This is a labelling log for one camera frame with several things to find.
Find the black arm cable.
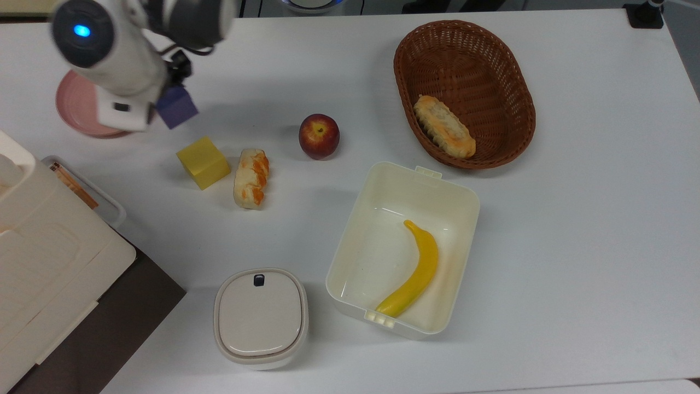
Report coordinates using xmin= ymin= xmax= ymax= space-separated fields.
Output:
xmin=145 ymin=0 xmax=215 ymax=59

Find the yellow toy banana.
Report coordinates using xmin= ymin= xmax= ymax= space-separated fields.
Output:
xmin=375 ymin=219 xmax=439 ymax=318

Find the brown wicker basket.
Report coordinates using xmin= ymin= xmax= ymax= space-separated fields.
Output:
xmin=393 ymin=20 xmax=536 ymax=170

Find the long baked bread roll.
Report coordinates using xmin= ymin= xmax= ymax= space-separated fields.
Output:
xmin=413 ymin=95 xmax=476 ymax=159

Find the yellow cube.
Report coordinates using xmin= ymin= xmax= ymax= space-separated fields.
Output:
xmin=176 ymin=136 xmax=231 ymax=190

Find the pink plate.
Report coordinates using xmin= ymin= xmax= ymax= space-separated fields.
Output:
xmin=55 ymin=70 xmax=132 ymax=138

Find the cream plastic cabinet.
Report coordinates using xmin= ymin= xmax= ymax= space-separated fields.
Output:
xmin=0 ymin=130 xmax=137 ymax=392

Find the red toy apple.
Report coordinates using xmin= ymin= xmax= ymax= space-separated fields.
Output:
xmin=299 ymin=113 xmax=340 ymax=160

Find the purple cube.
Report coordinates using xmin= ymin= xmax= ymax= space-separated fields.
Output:
xmin=156 ymin=85 xmax=199 ymax=130

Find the cream open plastic box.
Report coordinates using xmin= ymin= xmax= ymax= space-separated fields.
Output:
xmin=325 ymin=161 xmax=481 ymax=340

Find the orange striped bread piece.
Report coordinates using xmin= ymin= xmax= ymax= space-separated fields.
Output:
xmin=234 ymin=148 xmax=270 ymax=210

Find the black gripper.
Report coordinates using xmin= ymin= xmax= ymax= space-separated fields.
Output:
xmin=164 ymin=49 xmax=195 ymax=88

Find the clear tray with sticks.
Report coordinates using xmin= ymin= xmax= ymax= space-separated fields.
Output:
xmin=41 ymin=155 xmax=127 ymax=229

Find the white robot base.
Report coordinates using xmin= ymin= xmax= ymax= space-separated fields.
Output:
xmin=282 ymin=0 xmax=342 ymax=15

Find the small white lidded bin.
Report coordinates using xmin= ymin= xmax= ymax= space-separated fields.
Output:
xmin=213 ymin=268 xmax=310 ymax=370

